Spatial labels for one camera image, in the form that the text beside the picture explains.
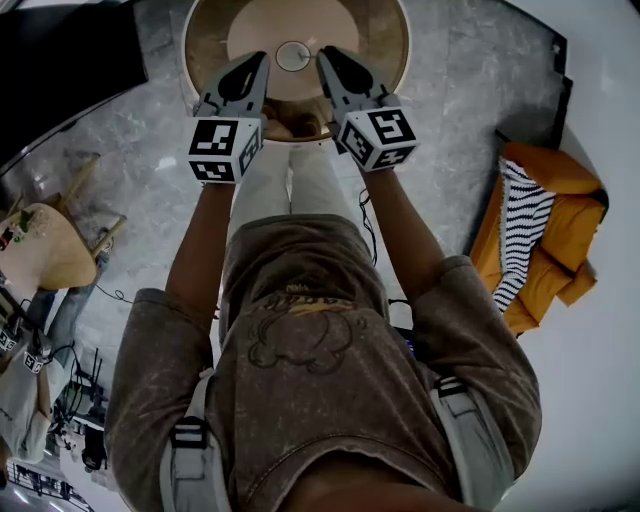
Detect orange sofa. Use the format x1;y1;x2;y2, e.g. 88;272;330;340
468;141;611;340

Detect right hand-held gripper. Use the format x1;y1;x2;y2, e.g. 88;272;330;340
315;45;421;174

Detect person's right forearm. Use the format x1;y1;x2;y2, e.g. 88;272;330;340
360;168;450;302

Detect black glass-door cabinet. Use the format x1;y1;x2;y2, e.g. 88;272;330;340
0;0;152;164

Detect person's left grey backpack strap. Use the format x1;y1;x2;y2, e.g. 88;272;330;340
158;366;237;512

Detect person's brown printed t-shirt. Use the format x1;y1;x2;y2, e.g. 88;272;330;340
103;213;545;512

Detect person's white trousers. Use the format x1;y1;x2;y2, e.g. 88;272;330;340
231;141;362;242

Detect round wooden table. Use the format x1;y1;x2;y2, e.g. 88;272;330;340
181;0;413;145

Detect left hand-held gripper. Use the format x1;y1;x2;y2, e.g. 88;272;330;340
187;51;272;187

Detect black cable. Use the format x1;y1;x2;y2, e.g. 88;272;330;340
356;186;380;267

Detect person's grey backpack strap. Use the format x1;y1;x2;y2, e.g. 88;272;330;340
428;376;517;507
158;366;237;512

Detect small wooden side table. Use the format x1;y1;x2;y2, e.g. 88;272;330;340
0;153;129;292

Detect person's left forearm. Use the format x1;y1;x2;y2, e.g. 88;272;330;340
163;181;237;332

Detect person's right grey backpack strap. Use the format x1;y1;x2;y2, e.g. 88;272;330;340
428;376;517;507

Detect black and white striped blanket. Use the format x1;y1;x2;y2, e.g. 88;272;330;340
491;157;558;315

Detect small flower plant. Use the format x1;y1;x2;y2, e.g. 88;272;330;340
9;208;44;247

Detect person's neck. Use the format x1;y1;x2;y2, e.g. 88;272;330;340
283;461;482;512

